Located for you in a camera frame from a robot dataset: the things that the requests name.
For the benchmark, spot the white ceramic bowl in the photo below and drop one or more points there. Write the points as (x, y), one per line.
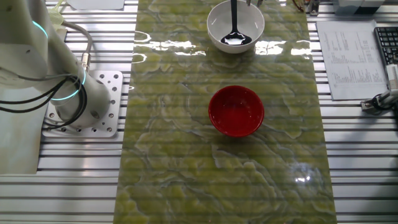
(217, 25)

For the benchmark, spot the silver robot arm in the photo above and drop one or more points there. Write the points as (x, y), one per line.
(28, 62)

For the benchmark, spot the red bowl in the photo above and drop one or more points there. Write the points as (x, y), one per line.
(236, 112)

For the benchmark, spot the small metal clamp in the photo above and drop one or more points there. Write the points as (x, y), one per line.
(313, 7)

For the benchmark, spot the grey black box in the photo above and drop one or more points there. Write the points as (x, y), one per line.
(357, 6)

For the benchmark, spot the printed table paper sheet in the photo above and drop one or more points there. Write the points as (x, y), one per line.
(351, 71)

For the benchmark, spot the black keyboard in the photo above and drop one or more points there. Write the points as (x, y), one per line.
(388, 43)

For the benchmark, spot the blank white paper sheet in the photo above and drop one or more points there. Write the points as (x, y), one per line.
(93, 3)

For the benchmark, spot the green marble pattern mat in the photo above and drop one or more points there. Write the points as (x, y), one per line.
(186, 155)

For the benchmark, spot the yellow fly swatter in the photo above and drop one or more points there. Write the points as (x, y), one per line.
(57, 17)

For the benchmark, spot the silver camera clamp stand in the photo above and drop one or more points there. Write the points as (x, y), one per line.
(370, 105)

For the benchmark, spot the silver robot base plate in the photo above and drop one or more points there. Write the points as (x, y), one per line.
(115, 93)

